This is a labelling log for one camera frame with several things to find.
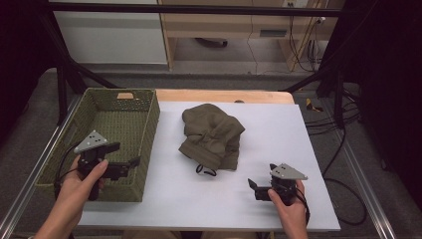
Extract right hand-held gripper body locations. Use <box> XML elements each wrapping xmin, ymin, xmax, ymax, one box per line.
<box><xmin>255</xmin><ymin>162</ymin><xmax>309</xmax><ymax>206</ymax></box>

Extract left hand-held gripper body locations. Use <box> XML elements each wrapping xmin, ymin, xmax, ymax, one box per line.
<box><xmin>73</xmin><ymin>129</ymin><xmax>132</xmax><ymax>202</ymax></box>

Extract green woven basket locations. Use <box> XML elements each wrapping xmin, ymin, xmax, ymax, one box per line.
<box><xmin>34</xmin><ymin>87</ymin><xmax>161</xmax><ymax>203</ymax></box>

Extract olive green pants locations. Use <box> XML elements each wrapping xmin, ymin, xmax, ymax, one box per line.
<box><xmin>178</xmin><ymin>103</ymin><xmax>247</xmax><ymax>177</ymax></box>

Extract person's right hand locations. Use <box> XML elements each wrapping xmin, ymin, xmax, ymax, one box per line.
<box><xmin>268</xmin><ymin>180</ymin><xmax>309</xmax><ymax>227</ymax></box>

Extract person's left hand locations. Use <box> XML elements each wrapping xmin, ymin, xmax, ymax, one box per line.
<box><xmin>57</xmin><ymin>155</ymin><xmax>109</xmax><ymax>214</ymax></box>

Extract white board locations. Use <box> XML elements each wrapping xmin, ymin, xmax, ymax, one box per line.
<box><xmin>78</xmin><ymin>101</ymin><xmax>341</xmax><ymax>232</ymax></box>

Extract black metal stand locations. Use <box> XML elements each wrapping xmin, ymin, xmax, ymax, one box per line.
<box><xmin>280</xmin><ymin>64</ymin><xmax>346</xmax><ymax>129</ymax></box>
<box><xmin>39</xmin><ymin>11</ymin><xmax>120</xmax><ymax>126</ymax></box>

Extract yellow and black tape piece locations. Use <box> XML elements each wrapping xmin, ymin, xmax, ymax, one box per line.
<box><xmin>305</xmin><ymin>97</ymin><xmax>324</xmax><ymax>113</ymax></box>

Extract white cabinet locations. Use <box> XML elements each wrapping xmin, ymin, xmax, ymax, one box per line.
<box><xmin>49</xmin><ymin>0</ymin><xmax>169</xmax><ymax>66</ymax></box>

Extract black curtain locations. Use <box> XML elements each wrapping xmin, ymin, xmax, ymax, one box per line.
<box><xmin>0</xmin><ymin>0</ymin><xmax>54</xmax><ymax>147</ymax></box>
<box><xmin>326</xmin><ymin>0</ymin><xmax>422</xmax><ymax>203</ymax></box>

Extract grey box under desk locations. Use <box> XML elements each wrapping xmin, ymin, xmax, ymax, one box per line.
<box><xmin>259</xmin><ymin>29</ymin><xmax>289</xmax><ymax>39</ymax></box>

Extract light wooden desk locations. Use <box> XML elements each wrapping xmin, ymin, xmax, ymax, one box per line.
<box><xmin>157</xmin><ymin>0</ymin><xmax>346</xmax><ymax>73</ymax></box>

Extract right hand-held gripper cable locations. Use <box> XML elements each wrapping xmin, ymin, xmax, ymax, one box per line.
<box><xmin>296</xmin><ymin>188</ymin><xmax>312</xmax><ymax>227</ymax></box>

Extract hand-held gripper cable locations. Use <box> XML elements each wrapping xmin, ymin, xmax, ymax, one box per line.
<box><xmin>296</xmin><ymin>188</ymin><xmax>312</xmax><ymax>227</ymax></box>
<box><xmin>53</xmin><ymin>142</ymin><xmax>83</xmax><ymax>201</ymax></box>

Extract left hand-held gripper cable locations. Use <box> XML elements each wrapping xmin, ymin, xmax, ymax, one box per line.
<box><xmin>53</xmin><ymin>142</ymin><xmax>83</xmax><ymax>201</ymax></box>

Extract bundle of black floor cables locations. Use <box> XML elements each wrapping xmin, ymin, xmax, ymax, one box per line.
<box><xmin>304</xmin><ymin>85</ymin><xmax>363</xmax><ymax>136</ymax></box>

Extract long black floor cable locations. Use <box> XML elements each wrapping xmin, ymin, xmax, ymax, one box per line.
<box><xmin>320</xmin><ymin>127</ymin><xmax>368</xmax><ymax>227</ymax></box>

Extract aluminium rail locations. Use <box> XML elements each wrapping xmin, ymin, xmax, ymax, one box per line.
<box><xmin>0</xmin><ymin>97</ymin><xmax>83</xmax><ymax>239</ymax></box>
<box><xmin>326</xmin><ymin>99</ymin><xmax>398</xmax><ymax>239</ymax></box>

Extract black cables under desk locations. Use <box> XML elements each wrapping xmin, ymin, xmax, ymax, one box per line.
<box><xmin>288</xmin><ymin>14</ymin><xmax>322</xmax><ymax>73</ymax></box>

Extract yellow cable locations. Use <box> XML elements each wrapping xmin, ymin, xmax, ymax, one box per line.
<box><xmin>291</xmin><ymin>0</ymin><xmax>320</xmax><ymax>72</ymax></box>

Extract black horizontal frame bar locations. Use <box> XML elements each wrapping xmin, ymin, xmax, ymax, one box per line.
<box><xmin>49</xmin><ymin>2</ymin><xmax>343</xmax><ymax>18</ymax></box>

